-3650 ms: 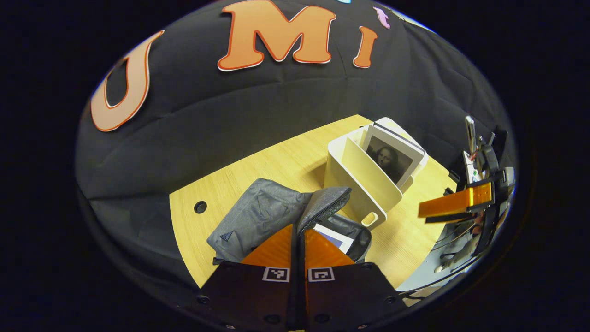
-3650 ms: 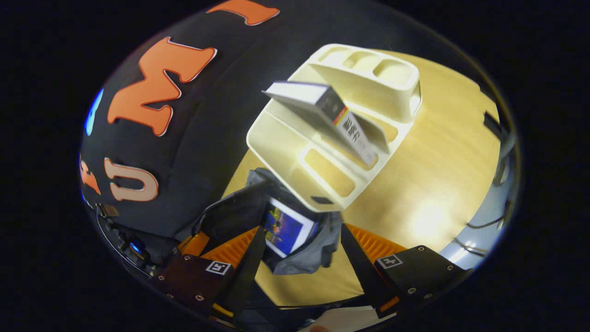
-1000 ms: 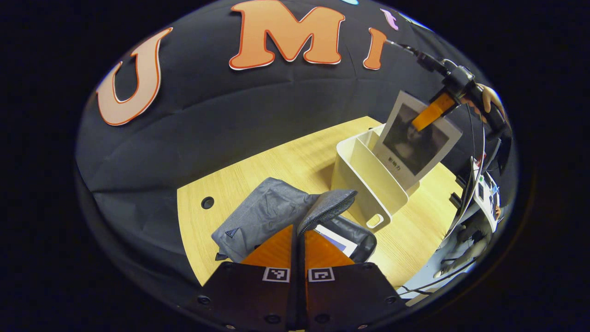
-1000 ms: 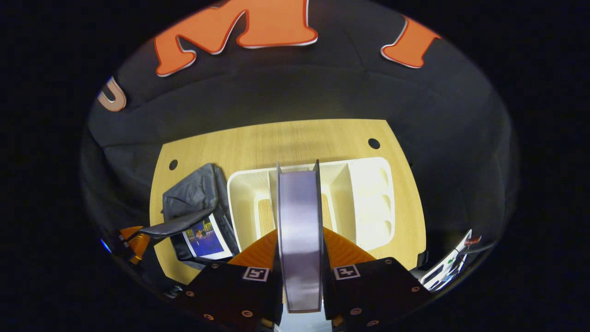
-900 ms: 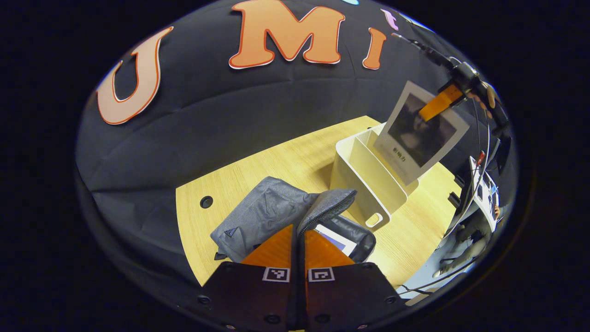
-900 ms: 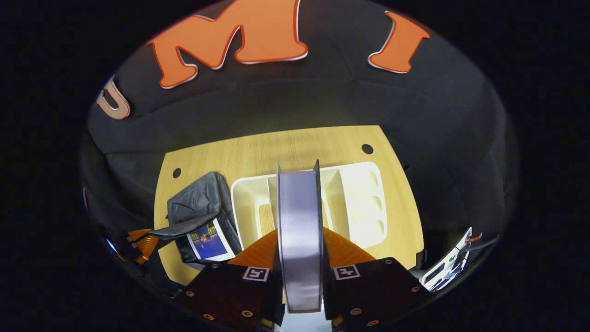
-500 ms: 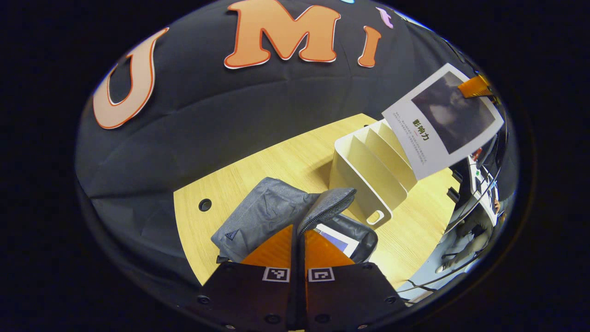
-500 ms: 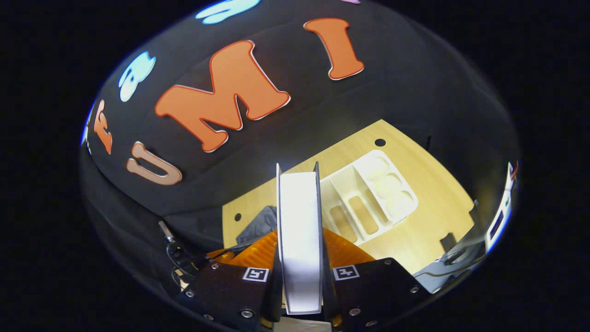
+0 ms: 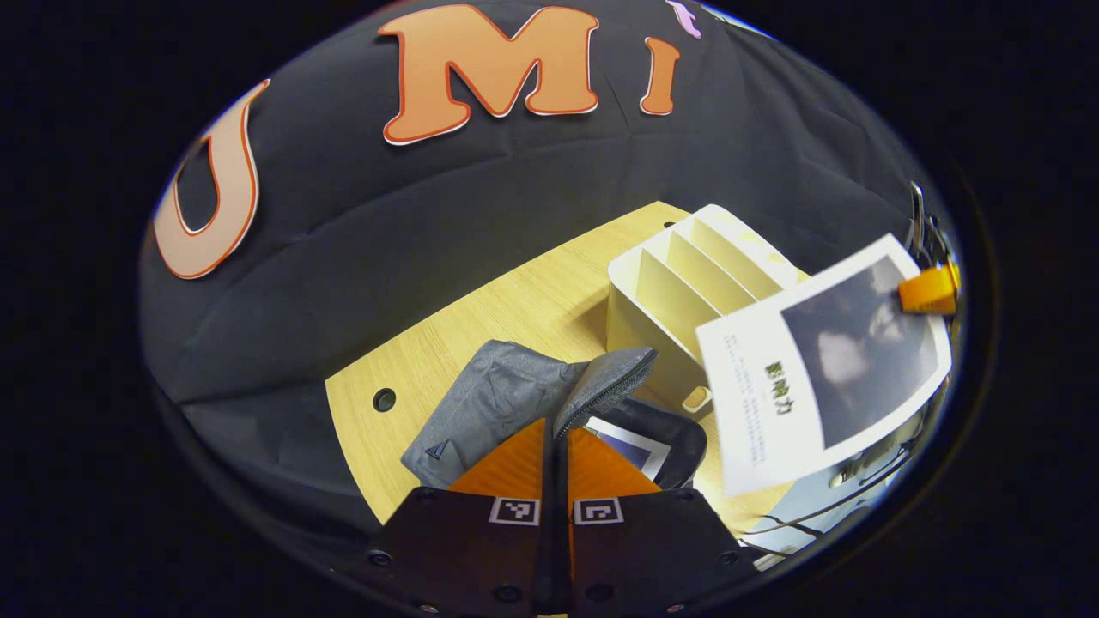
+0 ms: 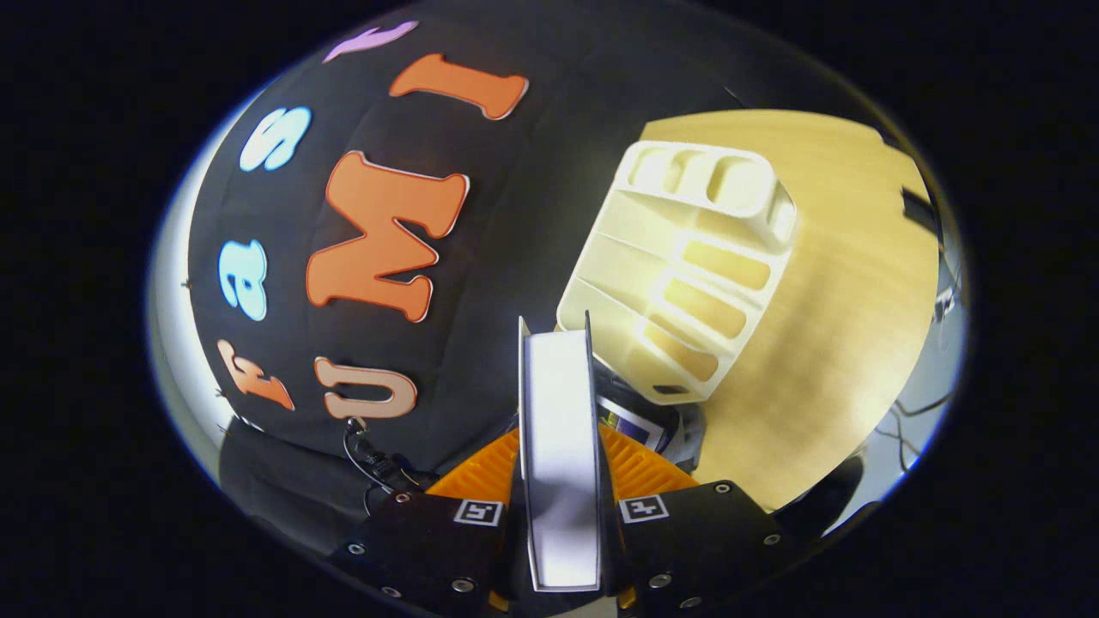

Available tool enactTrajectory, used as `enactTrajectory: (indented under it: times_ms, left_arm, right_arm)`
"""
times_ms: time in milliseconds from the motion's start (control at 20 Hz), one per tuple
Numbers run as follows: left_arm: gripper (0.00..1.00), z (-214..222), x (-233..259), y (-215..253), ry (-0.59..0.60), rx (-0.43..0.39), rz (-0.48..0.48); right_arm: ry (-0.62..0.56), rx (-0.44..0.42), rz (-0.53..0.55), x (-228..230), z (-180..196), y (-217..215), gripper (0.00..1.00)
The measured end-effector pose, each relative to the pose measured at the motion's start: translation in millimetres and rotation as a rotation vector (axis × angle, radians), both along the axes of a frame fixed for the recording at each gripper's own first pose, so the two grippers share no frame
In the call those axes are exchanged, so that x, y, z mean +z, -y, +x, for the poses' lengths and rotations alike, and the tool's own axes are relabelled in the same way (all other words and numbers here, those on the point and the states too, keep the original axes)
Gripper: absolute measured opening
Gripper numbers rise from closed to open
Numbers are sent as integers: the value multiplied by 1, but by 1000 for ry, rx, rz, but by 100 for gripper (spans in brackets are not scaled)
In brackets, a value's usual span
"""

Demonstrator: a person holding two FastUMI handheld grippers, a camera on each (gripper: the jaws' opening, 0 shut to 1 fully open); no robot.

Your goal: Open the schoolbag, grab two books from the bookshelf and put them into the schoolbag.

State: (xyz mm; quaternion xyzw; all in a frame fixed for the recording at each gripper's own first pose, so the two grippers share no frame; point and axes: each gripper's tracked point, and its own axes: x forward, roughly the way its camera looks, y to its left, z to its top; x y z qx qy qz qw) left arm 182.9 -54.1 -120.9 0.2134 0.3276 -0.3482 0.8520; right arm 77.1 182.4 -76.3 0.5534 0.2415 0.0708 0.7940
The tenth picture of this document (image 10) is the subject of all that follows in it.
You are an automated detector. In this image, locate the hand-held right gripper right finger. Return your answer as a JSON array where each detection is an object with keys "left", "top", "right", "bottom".
[{"left": 597, "top": 422, "right": 808, "bottom": 615}]

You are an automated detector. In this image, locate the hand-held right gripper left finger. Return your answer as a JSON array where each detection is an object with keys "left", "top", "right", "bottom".
[{"left": 329, "top": 427, "right": 529, "bottom": 615}]

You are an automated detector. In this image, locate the grey schoolbag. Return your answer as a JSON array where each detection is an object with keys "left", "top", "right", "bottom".
[{"left": 591, "top": 360, "right": 709, "bottom": 482}]

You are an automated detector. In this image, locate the white cover book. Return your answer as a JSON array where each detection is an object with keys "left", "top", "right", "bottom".
[{"left": 517, "top": 311, "right": 604, "bottom": 595}]

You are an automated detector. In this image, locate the white plastic bookshelf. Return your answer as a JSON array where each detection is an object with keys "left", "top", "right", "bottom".
[{"left": 556, "top": 139, "right": 799, "bottom": 406}]

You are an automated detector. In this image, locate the dark object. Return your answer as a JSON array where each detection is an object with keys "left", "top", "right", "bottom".
[{"left": 773, "top": 453, "right": 868, "bottom": 542}]

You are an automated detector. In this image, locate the black backdrop cloth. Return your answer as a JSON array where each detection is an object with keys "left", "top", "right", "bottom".
[{"left": 185, "top": 0, "right": 868, "bottom": 559}]

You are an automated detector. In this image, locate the black cable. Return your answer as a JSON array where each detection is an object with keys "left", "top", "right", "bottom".
[{"left": 884, "top": 382, "right": 958, "bottom": 469}]

